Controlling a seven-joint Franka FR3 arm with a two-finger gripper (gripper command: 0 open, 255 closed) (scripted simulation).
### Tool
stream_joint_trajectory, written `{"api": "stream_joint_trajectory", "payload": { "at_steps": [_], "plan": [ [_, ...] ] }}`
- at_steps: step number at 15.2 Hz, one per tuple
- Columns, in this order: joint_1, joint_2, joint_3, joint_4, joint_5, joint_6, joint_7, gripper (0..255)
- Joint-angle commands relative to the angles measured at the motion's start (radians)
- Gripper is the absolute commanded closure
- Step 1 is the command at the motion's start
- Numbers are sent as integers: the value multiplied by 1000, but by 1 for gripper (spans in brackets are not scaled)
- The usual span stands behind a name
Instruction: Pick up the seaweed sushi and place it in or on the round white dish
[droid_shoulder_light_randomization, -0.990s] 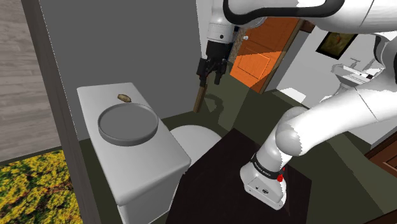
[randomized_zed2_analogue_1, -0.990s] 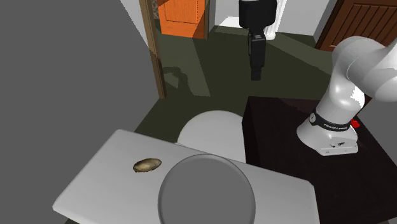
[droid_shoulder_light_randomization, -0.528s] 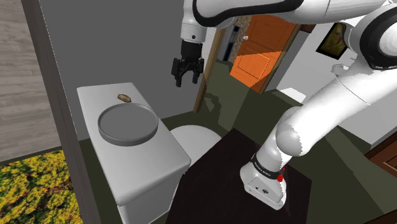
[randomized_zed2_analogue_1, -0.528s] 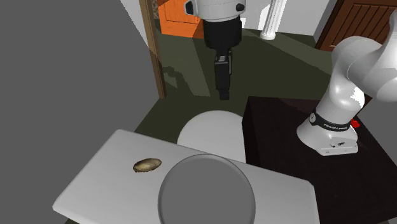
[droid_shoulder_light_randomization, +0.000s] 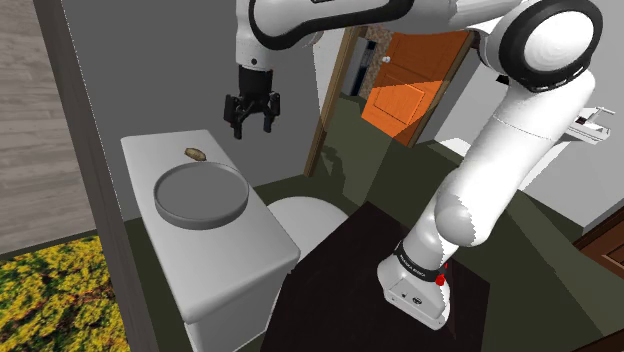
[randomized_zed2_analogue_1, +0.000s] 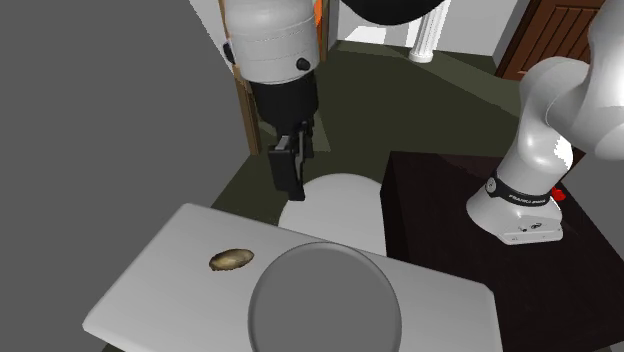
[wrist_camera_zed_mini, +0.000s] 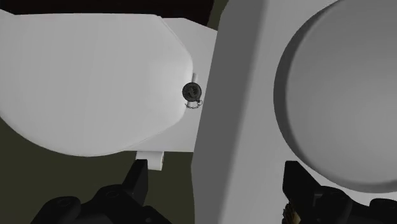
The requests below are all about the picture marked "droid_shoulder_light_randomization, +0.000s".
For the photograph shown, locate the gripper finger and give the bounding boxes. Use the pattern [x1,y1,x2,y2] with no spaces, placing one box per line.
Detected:
[223,93,256,141]
[254,91,282,134]

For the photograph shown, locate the white toilet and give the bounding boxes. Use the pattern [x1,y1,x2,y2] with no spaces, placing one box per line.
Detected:
[120,128,350,352]

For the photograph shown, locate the orange wooden door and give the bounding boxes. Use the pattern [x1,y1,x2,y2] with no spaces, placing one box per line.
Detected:
[361,30,473,146]

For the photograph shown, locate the grey round plate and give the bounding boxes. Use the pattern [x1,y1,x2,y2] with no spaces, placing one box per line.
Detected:
[153,161,250,231]

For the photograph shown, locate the brown wooden cabinet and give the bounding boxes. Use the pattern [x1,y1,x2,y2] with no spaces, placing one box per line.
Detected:
[573,205,624,281]

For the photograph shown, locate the dark robot stand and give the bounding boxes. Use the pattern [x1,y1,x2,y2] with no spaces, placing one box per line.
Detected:
[259,201,492,352]

